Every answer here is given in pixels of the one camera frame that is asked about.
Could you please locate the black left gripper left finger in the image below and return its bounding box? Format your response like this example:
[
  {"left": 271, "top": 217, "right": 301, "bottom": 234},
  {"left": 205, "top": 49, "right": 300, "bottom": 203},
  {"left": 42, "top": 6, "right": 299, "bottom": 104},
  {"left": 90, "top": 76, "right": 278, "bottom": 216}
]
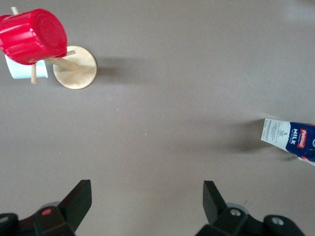
[{"left": 0, "top": 179, "right": 93, "bottom": 236}]

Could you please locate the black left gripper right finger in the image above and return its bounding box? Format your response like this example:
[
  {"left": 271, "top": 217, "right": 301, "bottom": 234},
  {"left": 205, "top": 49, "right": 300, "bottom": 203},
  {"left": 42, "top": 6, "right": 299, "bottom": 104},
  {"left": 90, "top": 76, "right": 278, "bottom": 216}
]
[{"left": 202, "top": 180, "right": 306, "bottom": 236}]

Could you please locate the blue white milk carton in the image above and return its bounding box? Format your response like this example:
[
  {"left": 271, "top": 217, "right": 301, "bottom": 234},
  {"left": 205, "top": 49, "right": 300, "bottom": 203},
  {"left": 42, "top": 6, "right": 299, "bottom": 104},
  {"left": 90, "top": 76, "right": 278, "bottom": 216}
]
[{"left": 260, "top": 118, "right": 315, "bottom": 166}]

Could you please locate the white plastic cup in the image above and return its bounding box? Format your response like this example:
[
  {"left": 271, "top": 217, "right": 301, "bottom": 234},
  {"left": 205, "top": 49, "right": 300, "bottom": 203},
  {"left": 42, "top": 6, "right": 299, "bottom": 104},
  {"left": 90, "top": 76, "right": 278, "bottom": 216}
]
[{"left": 4, "top": 54, "right": 49, "bottom": 80}]

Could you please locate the red plastic cup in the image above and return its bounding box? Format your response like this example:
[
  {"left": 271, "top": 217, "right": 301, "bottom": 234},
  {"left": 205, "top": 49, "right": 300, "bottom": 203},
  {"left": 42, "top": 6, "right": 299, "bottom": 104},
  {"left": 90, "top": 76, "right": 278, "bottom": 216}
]
[{"left": 0, "top": 8, "right": 68, "bottom": 66}]

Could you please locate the wooden mug tree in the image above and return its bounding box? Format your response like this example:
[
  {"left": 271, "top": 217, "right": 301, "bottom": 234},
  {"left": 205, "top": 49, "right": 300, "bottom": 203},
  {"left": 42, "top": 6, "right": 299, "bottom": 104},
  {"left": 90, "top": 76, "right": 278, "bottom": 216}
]
[{"left": 9, "top": 6, "right": 97, "bottom": 90}]

